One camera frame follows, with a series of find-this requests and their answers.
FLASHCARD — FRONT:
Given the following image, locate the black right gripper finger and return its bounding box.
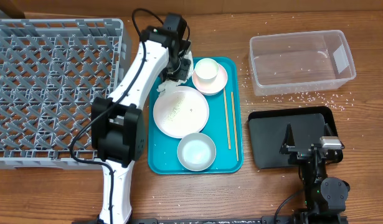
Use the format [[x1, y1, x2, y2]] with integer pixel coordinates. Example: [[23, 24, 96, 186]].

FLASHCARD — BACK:
[[279, 123, 295, 154], [324, 123, 337, 137]]

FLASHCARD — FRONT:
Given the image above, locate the cream plastic cup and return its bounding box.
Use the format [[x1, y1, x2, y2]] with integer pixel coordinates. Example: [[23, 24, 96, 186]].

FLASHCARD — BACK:
[[194, 58, 219, 83]]

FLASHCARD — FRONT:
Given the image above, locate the pink plastic bowl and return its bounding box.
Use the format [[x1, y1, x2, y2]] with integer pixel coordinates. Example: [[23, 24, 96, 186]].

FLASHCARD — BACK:
[[192, 65, 228, 96]]

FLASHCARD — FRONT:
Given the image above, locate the grey small bowl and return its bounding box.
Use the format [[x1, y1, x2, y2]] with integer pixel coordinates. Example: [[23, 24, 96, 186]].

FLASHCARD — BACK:
[[177, 133, 217, 172]]

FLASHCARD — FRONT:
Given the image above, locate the white paper napkin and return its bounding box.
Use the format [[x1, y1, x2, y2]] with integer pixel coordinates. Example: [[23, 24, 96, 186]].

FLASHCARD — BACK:
[[157, 51, 194, 92]]

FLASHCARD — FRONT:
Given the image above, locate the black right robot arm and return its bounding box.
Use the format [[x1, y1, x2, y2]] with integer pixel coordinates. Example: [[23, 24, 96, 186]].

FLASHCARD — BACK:
[[273, 124, 350, 223]]

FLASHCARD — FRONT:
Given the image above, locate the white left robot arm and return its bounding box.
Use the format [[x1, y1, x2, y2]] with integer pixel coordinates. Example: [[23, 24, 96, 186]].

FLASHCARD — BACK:
[[91, 14, 193, 223]]

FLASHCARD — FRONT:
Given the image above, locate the grey dishwasher rack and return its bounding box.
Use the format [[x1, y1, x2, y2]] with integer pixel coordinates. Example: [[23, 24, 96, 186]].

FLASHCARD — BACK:
[[0, 18, 131, 170]]

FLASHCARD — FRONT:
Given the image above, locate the black tray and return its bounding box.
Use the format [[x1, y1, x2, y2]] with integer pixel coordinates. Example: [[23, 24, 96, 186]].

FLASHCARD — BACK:
[[248, 106, 338, 169]]

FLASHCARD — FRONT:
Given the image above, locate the teal plastic tray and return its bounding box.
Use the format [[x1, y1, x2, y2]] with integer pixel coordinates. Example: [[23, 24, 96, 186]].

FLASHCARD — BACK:
[[147, 57, 244, 175]]

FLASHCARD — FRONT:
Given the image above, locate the clear plastic bin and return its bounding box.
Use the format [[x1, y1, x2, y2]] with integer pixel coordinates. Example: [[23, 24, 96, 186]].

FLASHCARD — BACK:
[[248, 30, 356, 96]]

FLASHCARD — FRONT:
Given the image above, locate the right wooden chopstick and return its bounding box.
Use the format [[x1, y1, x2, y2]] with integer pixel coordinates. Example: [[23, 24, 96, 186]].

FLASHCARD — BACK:
[[230, 92, 239, 162]]

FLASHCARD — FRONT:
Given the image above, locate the white round plate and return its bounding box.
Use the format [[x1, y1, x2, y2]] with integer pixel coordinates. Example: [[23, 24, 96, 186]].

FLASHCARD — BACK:
[[153, 86, 209, 139]]

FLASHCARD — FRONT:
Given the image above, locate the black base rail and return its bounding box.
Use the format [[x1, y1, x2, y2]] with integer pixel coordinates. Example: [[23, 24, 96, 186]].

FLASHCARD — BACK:
[[72, 216, 349, 224]]

